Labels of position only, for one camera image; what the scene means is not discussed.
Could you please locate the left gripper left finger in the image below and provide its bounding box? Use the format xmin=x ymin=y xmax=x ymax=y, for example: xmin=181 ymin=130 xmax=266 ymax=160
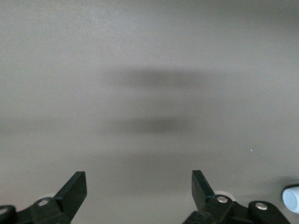
xmin=0 ymin=171 xmax=88 ymax=224

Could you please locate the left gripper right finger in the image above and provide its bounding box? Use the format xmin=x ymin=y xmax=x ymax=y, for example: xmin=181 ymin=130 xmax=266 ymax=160
xmin=182 ymin=170 xmax=292 ymax=224

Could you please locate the light blue cup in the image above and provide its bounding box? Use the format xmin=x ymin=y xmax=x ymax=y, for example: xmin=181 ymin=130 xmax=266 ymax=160
xmin=282 ymin=183 xmax=299 ymax=213

